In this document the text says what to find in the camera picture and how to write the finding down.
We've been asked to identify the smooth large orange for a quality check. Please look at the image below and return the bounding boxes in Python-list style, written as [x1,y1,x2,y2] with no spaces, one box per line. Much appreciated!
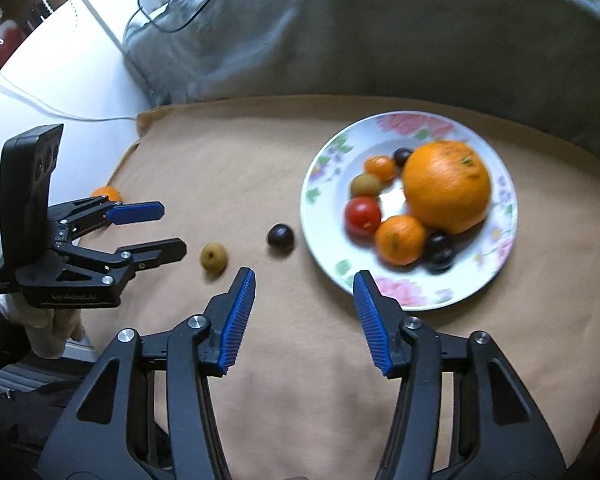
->
[91,185,123,203]

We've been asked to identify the yellow-green longan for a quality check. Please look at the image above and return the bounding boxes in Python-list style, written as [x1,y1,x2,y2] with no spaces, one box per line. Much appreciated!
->
[199,242,228,275]
[349,172,384,198]

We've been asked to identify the dark plum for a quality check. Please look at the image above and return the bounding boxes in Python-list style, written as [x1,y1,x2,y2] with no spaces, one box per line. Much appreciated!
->
[422,231,456,273]
[392,148,413,168]
[266,223,294,252]

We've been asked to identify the small orange mandarin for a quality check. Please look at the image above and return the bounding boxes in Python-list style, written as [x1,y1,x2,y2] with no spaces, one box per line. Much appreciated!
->
[374,214,427,266]

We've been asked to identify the red cherry tomato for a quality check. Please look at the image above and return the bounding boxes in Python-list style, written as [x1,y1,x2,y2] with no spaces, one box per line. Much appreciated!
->
[344,196,381,237]

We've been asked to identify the large speckled orange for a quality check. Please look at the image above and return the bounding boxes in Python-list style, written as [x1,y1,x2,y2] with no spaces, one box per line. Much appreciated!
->
[402,140,492,235]

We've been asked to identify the tiny orange kumquat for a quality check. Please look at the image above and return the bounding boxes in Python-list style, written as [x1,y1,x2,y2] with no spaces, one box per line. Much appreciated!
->
[363,155,396,183]

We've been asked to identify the left white gloved hand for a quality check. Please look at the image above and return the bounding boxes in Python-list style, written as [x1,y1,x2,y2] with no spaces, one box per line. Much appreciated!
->
[0,294,85,359]

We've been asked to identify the beige cushion mat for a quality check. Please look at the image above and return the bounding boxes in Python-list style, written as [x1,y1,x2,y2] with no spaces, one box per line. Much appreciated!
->
[82,96,600,479]

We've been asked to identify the floral white plate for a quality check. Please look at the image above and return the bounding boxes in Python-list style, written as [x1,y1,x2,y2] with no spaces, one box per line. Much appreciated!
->
[300,110,518,312]

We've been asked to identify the grey blanket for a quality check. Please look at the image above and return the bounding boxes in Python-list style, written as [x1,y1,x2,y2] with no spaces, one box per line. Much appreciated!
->
[123,0,600,158]

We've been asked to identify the white cable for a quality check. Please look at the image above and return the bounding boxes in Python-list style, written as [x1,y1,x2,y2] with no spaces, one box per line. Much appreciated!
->
[0,39,138,124]

